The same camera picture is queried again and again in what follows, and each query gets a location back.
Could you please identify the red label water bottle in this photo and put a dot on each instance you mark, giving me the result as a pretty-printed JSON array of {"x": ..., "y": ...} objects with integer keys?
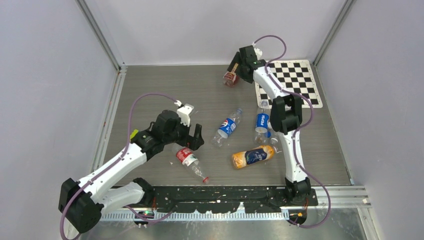
[{"x": 188, "y": 159}]

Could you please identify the yellow red label bottle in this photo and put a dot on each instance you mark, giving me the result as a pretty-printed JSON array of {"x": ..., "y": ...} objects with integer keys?
[{"x": 230, "y": 79}]

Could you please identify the crushed Pepsi bottle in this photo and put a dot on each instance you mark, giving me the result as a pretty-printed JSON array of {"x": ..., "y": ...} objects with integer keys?
[{"x": 227, "y": 127}]

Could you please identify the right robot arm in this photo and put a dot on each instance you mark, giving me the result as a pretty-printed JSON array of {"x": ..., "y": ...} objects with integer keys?
[{"x": 286, "y": 117}]

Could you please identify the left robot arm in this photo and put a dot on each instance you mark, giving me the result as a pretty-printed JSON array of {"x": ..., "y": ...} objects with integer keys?
[{"x": 83, "y": 202}]

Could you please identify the orange blue label bottle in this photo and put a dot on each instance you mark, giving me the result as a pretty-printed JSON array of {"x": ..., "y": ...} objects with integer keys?
[{"x": 259, "y": 154}]

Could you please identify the upright Pepsi bottle blue label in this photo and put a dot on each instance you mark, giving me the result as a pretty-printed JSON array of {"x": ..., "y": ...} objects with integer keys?
[{"x": 261, "y": 123}]

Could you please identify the colourful toy brick stack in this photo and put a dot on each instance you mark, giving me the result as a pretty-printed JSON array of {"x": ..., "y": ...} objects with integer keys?
[{"x": 133, "y": 134}]

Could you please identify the checkerboard calibration mat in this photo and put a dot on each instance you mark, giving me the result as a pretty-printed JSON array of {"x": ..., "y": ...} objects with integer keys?
[{"x": 297, "y": 76}]

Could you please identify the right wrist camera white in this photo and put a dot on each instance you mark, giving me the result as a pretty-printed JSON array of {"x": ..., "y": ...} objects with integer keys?
[{"x": 258, "y": 53}]

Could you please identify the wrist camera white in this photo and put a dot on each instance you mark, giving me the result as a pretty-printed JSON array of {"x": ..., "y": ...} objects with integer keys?
[
  {"x": 184, "y": 112},
  {"x": 258, "y": 53}
]

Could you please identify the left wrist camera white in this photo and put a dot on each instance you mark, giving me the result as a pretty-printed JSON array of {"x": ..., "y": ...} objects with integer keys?
[{"x": 184, "y": 112}]

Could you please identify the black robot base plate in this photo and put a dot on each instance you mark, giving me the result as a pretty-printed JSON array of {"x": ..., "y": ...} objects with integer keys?
[{"x": 220, "y": 199}]

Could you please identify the aluminium slotted rail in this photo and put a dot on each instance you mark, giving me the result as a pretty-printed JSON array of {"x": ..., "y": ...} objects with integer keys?
[{"x": 126, "y": 215}]

